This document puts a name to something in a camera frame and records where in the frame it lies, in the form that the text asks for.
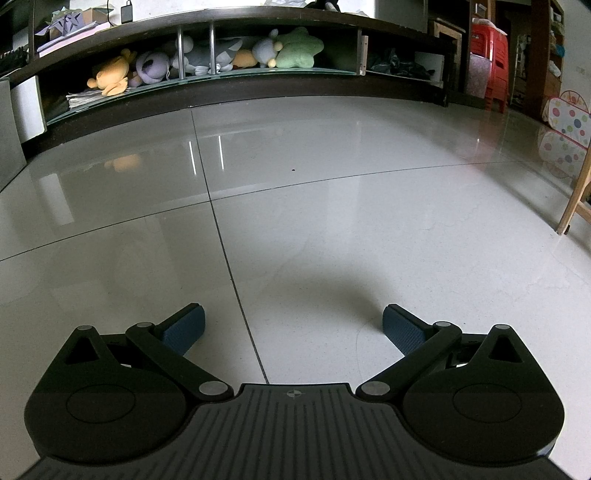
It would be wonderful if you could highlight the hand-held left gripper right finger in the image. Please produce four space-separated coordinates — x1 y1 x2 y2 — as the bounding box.
355 304 532 402

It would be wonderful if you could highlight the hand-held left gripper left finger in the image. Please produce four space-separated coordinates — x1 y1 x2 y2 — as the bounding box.
59 303 235 402

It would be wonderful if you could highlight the wooden shoe rack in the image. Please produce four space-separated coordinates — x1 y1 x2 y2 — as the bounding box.
555 147 591 237

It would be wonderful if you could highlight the stack of magazines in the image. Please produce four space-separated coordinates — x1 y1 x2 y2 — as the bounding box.
66 89 108 110

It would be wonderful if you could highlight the white panel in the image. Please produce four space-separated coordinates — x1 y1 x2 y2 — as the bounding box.
0 76 28 191

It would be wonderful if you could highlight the dark TV cabinet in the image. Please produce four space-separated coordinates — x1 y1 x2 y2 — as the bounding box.
0 4 462 160

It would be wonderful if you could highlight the black plastic bag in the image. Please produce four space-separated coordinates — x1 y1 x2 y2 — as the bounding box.
369 50 445 83

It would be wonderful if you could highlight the purple plush toy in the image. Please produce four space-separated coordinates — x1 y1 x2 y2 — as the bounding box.
128 51 172 88

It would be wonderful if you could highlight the yellow plush toy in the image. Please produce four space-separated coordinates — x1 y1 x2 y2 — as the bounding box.
87 50 138 97

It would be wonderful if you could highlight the polka dot play tent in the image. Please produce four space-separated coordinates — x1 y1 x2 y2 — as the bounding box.
542 90 591 144

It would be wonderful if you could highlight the pale grey plush toy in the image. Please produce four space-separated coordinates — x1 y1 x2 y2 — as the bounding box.
171 36 214 77

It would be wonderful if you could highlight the striped grey plush toy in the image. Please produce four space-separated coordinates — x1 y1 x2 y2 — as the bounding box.
215 38 245 72

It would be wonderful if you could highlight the stack of red plastic stools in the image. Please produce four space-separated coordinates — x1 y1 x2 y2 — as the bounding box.
470 17 509 114

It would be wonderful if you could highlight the blue-grey plush toy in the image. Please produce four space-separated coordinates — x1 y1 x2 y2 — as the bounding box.
252 28 281 69

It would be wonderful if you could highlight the small wooden table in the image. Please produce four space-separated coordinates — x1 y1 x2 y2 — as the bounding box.
428 17 468 93

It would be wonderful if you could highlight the wooden shelf unit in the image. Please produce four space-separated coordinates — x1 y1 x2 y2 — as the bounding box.
529 0 566 118

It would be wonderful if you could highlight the pile of papers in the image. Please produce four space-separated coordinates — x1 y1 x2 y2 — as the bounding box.
36 8 109 52

